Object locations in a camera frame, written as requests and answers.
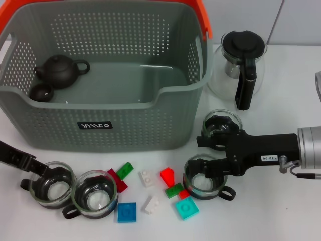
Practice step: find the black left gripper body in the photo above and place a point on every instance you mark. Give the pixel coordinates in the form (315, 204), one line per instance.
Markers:
(15, 157)

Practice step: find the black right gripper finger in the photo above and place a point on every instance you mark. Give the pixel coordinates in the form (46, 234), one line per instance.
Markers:
(217, 169)
(213, 140)

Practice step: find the red sloped brick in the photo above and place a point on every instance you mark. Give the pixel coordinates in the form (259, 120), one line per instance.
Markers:
(168, 175)

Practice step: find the white two-stud brick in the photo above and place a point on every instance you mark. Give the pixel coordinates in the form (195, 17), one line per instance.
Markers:
(147, 178)

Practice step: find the teal square plate brick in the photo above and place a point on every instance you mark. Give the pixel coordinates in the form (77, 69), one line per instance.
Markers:
(186, 208)

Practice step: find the grey perforated storage bin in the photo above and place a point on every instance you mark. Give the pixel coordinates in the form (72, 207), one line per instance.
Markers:
(138, 120)

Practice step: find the blue square plate brick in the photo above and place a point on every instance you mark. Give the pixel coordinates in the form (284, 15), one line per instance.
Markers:
(127, 212)

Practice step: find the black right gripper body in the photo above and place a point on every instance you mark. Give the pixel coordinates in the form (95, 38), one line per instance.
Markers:
(260, 149)

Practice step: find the small red brick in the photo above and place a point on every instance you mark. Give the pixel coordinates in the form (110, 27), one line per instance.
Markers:
(183, 194)

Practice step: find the dark red long brick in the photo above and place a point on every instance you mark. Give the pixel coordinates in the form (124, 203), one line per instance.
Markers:
(121, 185)

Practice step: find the dark clay small teacup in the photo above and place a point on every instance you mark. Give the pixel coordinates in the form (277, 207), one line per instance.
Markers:
(40, 94)

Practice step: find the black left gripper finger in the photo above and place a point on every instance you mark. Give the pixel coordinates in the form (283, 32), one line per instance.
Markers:
(41, 169)

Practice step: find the glass pot with black lid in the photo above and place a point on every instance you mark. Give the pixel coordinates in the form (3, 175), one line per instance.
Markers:
(247, 72)

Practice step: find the dark clay teapot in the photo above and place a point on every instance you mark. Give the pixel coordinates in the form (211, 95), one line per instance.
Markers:
(59, 71)

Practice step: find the glass teacup with black holder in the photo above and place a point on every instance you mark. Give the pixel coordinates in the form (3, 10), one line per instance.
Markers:
(95, 202)
(198, 188)
(54, 194)
(220, 120)

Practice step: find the green brick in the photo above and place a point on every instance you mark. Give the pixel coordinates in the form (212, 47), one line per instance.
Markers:
(173, 191)
(124, 170)

